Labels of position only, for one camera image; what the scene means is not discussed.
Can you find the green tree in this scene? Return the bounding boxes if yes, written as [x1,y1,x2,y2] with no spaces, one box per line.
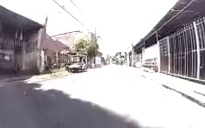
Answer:
[73,38,100,60]

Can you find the pole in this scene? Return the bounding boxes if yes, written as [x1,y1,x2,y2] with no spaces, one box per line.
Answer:
[93,27,98,64]

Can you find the vehicle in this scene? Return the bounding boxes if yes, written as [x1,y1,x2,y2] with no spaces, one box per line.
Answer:
[66,54,89,73]

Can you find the grey concrete road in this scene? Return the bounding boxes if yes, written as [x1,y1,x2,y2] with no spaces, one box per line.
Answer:
[0,64,205,128]

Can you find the low house with sloped roof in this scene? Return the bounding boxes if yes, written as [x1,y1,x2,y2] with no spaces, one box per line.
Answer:
[43,30,84,69]

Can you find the building with barred metal gate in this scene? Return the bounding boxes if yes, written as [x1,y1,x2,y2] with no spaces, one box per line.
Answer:
[132,0,205,84]

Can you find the pale concrete pavement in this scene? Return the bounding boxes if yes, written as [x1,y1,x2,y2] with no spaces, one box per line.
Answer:
[139,67,205,111]

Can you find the grey house with balcony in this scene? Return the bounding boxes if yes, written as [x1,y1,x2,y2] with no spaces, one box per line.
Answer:
[0,0,48,75]

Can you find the white wall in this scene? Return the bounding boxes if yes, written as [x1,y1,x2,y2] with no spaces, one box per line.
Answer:
[142,43,160,72]

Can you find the overhead wires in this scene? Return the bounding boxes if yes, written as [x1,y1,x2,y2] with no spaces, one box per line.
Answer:
[52,0,98,37]

